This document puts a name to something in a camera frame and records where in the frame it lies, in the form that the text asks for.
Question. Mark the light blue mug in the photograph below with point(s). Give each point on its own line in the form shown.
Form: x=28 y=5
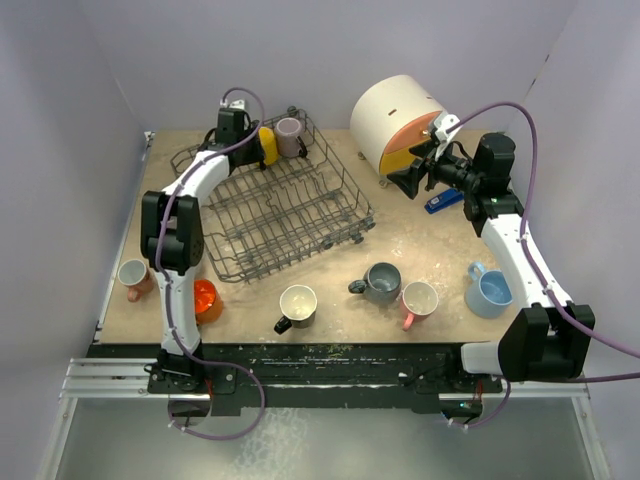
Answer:
x=488 y=295

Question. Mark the yellow mug black handle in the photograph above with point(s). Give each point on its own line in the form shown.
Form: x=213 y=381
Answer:
x=269 y=145

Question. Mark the purple mug black handle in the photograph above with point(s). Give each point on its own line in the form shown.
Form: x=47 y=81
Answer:
x=289 y=142

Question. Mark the white round drawer cabinet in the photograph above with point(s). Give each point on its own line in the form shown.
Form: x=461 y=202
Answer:
x=388 y=119

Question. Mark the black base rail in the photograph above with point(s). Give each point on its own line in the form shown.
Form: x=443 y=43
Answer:
x=410 y=376

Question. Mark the salmon pink mug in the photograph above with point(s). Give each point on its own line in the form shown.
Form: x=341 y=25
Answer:
x=136 y=277

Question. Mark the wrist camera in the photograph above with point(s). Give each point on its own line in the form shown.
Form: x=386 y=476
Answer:
x=445 y=127
x=239 y=104

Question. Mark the grey mug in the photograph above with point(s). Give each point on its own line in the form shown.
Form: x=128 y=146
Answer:
x=380 y=285

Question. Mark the white mug black handle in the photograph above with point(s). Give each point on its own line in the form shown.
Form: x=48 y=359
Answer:
x=298 y=306

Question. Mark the orange mug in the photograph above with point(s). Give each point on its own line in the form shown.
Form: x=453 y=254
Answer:
x=207 y=302

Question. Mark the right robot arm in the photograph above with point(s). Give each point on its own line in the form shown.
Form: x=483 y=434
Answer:
x=546 y=340

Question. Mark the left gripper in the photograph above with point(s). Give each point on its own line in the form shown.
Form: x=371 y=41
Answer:
x=257 y=154

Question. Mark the grey wire dish rack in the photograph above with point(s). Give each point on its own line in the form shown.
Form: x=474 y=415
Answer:
x=262 y=220

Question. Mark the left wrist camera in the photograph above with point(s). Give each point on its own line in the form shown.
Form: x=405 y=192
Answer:
x=239 y=104

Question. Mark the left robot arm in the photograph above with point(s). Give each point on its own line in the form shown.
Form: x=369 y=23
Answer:
x=172 y=239

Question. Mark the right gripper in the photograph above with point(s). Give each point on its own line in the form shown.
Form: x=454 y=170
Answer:
x=410 y=180

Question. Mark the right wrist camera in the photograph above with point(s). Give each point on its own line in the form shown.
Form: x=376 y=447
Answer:
x=445 y=127

